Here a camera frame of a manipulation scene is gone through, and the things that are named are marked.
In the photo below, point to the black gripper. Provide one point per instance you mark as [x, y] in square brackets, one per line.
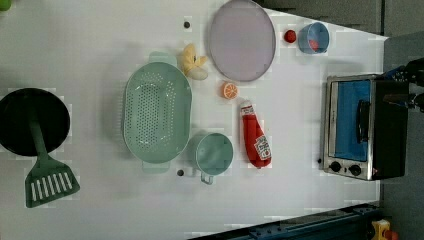
[411, 73]

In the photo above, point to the silver black toaster oven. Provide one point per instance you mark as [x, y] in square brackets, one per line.
[387, 128]

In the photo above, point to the red strawberry in bowl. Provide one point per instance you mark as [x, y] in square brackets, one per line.
[314, 45]

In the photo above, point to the blue bowl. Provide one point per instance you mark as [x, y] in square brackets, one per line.
[315, 31]

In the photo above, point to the red strawberry on table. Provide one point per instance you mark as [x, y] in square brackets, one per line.
[290, 36]

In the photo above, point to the yellow red clamp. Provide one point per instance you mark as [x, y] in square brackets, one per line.
[383, 231]

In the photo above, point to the red ketchup bottle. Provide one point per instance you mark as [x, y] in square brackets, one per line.
[256, 144]

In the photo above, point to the lilac oval plate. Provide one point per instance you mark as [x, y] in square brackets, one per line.
[242, 40]

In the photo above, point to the orange slice toy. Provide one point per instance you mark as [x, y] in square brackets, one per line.
[229, 90]

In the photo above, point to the yellow peeled banana toy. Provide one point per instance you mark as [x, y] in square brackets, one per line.
[192, 64]

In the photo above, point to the green oval colander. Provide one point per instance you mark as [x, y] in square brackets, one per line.
[157, 113]

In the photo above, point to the green slotted spatula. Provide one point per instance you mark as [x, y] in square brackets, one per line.
[49, 179]

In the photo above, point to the black round pan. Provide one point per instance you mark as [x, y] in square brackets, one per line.
[53, 116]

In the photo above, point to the green object at edge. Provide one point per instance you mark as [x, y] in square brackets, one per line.
[5, 5]

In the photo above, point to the blue metal frame rail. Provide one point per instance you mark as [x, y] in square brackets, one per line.
[349, 223]

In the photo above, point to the green cup with handle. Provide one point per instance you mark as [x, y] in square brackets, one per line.
[213, 155]

